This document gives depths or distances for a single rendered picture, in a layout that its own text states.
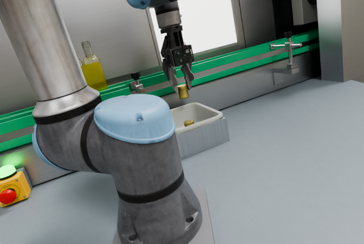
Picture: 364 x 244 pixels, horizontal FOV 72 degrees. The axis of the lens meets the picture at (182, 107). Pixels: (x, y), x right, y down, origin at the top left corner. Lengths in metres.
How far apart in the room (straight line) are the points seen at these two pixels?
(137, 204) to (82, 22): 0.83
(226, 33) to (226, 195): 0.88
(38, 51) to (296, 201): 0.52
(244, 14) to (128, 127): 1.11
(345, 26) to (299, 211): 0.89
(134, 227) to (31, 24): 0.35
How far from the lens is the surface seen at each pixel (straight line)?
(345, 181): 0.62
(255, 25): 1.41
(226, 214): 0.53
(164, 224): 0.42
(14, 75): 1.16
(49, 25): 0.45
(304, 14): 1.53
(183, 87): 0.85
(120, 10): 1.12
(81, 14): 1.11
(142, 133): 0.36
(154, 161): 0.37
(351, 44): 1.29
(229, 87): 1.09
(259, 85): 1.17
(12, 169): 0.86
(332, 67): 1.29
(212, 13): 1.26
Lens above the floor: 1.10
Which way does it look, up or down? 16 degrees down
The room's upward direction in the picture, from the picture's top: 13 degrees counter-clockwise
